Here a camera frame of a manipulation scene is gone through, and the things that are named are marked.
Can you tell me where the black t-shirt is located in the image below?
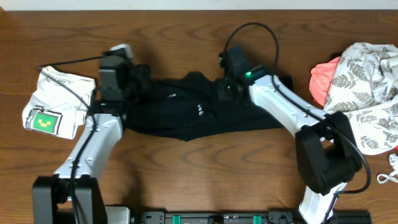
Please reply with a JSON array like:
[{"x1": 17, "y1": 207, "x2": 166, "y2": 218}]
[{"x1": 124, "y1": 72, "x2": 282, "y2": 141}]

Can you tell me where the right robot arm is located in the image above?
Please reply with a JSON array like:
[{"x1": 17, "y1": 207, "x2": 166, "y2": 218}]
[{"x1": 219, "y1": 46, "x2": 369, "y2": 223}]

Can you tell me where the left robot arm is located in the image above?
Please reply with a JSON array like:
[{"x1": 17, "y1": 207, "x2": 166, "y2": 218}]
[{"x1": 32, "y1": 47, "x2": 149, "y2": 224}]

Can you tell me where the folded white pixel-print t-shirt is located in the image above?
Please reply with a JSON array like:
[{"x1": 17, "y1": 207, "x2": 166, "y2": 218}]
[{"x1": 22, "y1": 66, "x2": 96, "y2": 139}]

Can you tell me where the coral pink garment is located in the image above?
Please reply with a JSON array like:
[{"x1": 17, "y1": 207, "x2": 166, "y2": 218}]
[{"x1": 309, "y1": 57, "x2": 341, "y2": 106}]

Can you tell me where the white fern-print garment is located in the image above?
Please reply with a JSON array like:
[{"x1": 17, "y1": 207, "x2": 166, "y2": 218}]
[{"x1": 323, "y1": 42, "x2": 397, "y2": 155}]

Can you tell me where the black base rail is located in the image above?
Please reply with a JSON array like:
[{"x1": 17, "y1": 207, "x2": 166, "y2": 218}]
[{"x1": 131, "y1": 210, "x2": 373, "y2": 224}]

